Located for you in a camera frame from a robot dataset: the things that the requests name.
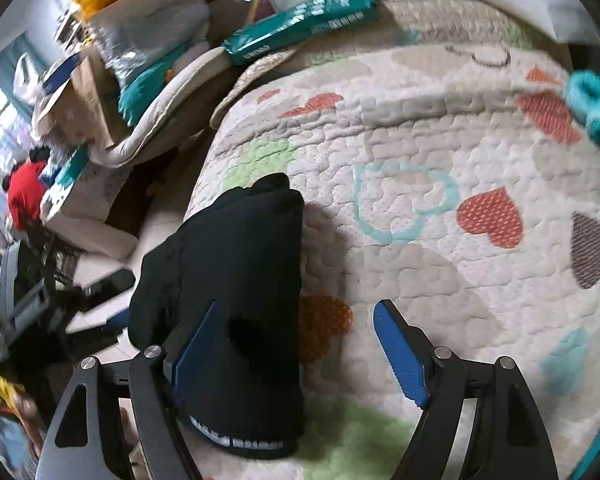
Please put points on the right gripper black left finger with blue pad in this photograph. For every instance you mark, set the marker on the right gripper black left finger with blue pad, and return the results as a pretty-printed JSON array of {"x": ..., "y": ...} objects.
[{"x": 85, "y": 440}]

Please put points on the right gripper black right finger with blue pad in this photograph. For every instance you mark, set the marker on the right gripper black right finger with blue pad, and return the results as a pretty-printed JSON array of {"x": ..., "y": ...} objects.
[{"x": 507, "y": 440}]

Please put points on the black pants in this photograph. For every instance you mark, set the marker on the black pants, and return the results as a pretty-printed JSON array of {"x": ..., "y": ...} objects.
[{"x": 221, "y": 296}]

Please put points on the red cloth item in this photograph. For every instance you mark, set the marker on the red cloth item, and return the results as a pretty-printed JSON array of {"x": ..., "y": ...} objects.
[{"x": 25, "y": 193}]

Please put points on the heart patterned quilt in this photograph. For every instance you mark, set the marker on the heart patterned quilt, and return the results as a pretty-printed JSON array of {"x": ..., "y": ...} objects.
[{"x": 441, "y": 169}]

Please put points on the brown cardboard box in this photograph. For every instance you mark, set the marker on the brown cardboard box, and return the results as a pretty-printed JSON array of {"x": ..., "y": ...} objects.
[{"x": 84, "y": 109}]

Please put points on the beige cushion pad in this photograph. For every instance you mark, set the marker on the beige cushion pad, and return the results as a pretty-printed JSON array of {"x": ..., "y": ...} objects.
[{"x": 146, "y": 140}]

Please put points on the clear plastic bag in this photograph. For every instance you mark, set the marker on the clear plastic bag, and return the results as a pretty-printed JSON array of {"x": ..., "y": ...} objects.
[{"x": 131, "y": 35}]

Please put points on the green wet wipes pack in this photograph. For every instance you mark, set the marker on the green wet wipes pack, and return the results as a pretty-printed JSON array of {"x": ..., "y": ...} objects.
[{"x": 303, "y": 21}]

